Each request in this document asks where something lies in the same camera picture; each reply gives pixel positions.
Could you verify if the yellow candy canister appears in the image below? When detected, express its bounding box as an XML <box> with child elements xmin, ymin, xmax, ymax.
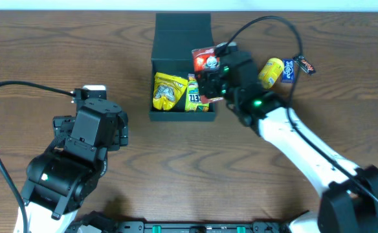
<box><xmin>258</xmin><ymin>58</ymin><xmax>284</xmax><ymax>89</ymax></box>

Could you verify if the red Hello Panda box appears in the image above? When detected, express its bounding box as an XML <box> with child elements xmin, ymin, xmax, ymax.
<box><xmin>192</xmin><ymin>47</ymin><xmax>223</xmax><ymax>104</ymax></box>

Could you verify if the green Pretz box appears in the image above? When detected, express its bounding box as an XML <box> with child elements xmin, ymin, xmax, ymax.
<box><xmin>185</xmin><ymin>74</ymin><xmax>209</xmax><ymax>112</ymax></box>

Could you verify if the black gift box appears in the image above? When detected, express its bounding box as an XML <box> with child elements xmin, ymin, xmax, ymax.
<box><xmin>149</xmin><ymin>13</ymin><xmax>216</xmax><ymax>122</ymax></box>

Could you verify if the yellow snack pouch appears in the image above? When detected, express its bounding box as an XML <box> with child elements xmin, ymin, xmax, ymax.
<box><xmin>152</xmin><ymin>72</ymin><xmax>188</xmax><ymax>111</ymax></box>

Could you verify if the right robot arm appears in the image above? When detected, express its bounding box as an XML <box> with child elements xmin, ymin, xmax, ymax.
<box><xmin>192</xmin><ymin>47</ymin><xmax>378</xmax><ymax>232</ymax></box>

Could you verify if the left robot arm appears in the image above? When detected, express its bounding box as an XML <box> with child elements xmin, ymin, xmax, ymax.
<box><xmin>14</xmin><ymin>98</ymin><xmax>128</xmax><ymax>232</ymax></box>

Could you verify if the blue Eclipse mint tin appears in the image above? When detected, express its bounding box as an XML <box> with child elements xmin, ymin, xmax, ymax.
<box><xmin>281</xmin><ymin>59</ymin><xmax>295</xmax><ymax>83</ymax></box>

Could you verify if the black Mars candy bar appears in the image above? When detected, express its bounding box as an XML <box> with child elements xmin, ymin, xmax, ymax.
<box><xmin>293</xmin><ymin>54</ymin><xmax>316</xmax><ymax>75</ymax></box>

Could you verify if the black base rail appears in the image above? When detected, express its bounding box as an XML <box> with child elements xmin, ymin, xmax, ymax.
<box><xmin>65</xmin><ymin>211</ymin><xmax>290</xmax><ymax>233</ymax></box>

